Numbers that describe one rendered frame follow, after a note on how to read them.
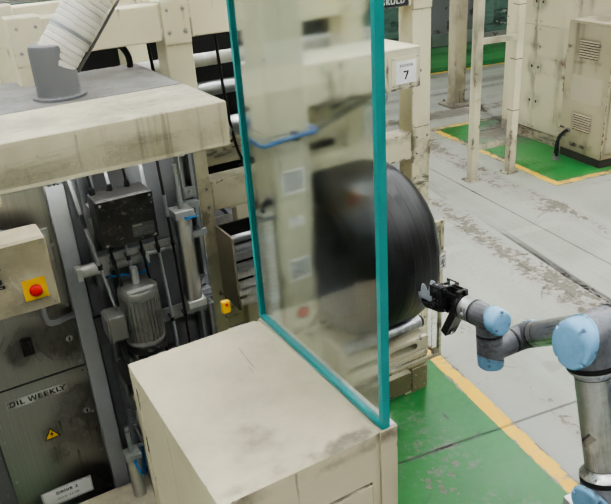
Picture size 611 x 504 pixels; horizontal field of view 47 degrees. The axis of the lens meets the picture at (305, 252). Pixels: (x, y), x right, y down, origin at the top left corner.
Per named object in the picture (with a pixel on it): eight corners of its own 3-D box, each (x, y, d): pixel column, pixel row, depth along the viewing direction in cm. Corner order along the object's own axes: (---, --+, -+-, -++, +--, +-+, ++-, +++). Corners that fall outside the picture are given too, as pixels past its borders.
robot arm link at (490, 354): (519, 363, 200) (519, 329, 197) (489, 376, 196) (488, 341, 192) (500, 353, 207) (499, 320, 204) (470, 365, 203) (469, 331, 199)
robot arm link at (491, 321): (493, 343, 191) (492, 315, 188) (465, 330, 200) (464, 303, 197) (514, 334, 194) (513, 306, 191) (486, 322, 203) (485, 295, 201)
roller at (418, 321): (341, 351, 230) (334, 343, 234) (341, 361, 233) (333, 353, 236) (425, 318, 245) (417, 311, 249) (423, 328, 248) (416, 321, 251)
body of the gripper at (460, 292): (446, 276, 214) (474, 287, 204) (448, 302, 217) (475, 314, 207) (427, 283, 211) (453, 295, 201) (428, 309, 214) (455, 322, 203)
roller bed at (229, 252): (239, 310, 262) (231, 238, 249) (223, 295, 274) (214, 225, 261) (285, 295, 271) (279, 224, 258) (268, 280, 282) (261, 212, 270)
